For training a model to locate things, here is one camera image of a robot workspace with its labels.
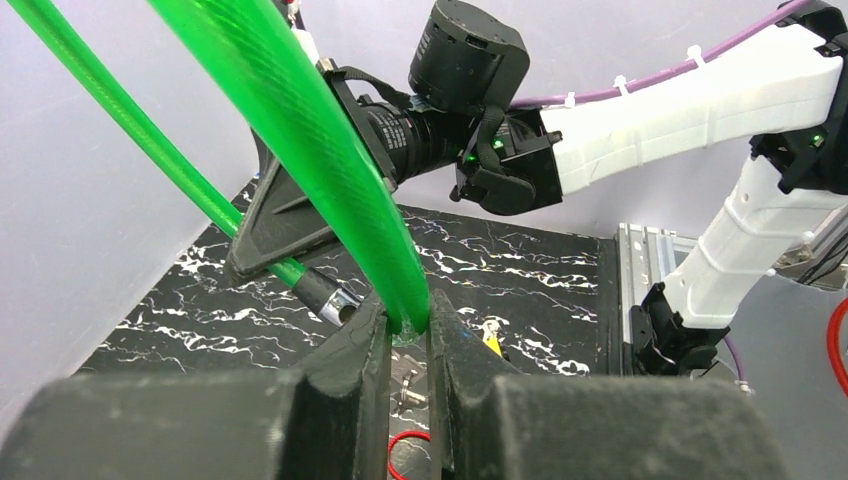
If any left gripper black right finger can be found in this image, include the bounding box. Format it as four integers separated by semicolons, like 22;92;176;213
427;290;790;479

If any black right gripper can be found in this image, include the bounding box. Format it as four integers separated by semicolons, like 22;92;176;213
224;58;477;286

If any green cable lock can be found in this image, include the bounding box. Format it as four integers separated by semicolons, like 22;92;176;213
12;1;431;335

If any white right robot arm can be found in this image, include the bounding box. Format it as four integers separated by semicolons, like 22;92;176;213
296;1;847;376

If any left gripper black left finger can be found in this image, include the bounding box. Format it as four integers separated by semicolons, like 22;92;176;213
1;296;391;479

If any yellow padlock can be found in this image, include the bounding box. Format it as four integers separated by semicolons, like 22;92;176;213
482;319;507;360

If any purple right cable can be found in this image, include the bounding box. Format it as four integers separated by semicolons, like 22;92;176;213
510;0;816;111

